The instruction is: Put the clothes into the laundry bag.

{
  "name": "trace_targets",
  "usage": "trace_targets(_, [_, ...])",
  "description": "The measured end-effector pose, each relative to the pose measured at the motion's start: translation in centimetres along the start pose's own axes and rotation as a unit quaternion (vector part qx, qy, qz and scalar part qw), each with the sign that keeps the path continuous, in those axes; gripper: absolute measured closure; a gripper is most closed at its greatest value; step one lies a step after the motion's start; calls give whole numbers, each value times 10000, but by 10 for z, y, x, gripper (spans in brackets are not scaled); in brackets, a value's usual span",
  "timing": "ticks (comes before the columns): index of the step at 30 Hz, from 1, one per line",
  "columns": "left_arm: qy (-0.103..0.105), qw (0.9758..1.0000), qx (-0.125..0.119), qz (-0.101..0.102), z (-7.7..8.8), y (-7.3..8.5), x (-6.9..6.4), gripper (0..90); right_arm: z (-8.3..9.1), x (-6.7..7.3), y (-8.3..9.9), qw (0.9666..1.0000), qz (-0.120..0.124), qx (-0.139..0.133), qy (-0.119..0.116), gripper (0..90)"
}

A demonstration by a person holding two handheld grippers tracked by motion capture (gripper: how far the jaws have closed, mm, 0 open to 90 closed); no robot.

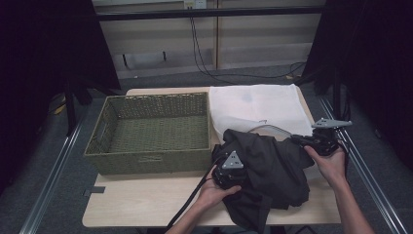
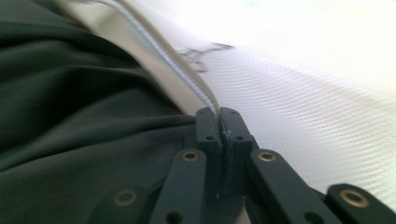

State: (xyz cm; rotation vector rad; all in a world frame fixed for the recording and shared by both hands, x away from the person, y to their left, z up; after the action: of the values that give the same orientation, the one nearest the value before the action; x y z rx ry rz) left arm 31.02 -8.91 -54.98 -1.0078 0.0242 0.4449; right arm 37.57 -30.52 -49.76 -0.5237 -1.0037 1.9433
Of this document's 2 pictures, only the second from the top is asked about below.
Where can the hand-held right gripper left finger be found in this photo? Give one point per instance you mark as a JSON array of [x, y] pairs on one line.
[[208, 133]]

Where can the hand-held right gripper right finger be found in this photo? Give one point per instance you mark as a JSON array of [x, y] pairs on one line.
[[238, 133]]

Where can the white mesh laundry bag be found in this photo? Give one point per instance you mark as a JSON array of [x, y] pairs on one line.
[[295, 93]]

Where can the dark cloth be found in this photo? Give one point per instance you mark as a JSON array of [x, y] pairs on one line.
[[77, 109]]

